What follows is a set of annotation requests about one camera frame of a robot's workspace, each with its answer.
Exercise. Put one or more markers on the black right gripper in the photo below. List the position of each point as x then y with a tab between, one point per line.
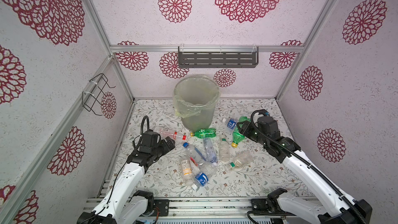
247	129

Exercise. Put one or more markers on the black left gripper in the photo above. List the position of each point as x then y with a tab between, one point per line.
165	145

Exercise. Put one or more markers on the green bottle yellow cap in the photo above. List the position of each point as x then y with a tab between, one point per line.
236	136
204	133

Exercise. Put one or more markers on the bottle with yellow label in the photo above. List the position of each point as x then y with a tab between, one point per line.
186	170

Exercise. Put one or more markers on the clear bottle green cap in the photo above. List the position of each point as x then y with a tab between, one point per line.
239	162

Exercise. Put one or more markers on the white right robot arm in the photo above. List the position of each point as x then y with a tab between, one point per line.
335	207

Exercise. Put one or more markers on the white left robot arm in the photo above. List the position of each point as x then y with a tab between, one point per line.
122	186

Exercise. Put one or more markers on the grey bin with liner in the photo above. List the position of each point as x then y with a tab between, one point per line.
195	99

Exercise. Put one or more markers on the clear bottle red cap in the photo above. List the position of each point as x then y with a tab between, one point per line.
175	135

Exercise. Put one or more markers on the clear bottle blue label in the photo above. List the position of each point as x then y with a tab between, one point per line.
229	124

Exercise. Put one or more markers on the clear bottle blue cap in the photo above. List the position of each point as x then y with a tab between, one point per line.
195	155

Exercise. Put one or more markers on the clear bottle white cap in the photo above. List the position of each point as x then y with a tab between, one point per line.
224	149

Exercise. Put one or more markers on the clear crushed water bottle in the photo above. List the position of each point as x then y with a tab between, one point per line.
211	155

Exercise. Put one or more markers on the bottle blue label white cap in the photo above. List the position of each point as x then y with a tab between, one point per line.
207	170

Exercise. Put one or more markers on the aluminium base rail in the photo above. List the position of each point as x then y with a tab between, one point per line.
205	211

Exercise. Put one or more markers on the grey slotted wall shelf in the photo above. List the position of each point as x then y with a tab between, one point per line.
218	59

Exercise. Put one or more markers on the black wire wall rack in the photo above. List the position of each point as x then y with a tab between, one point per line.
91	97

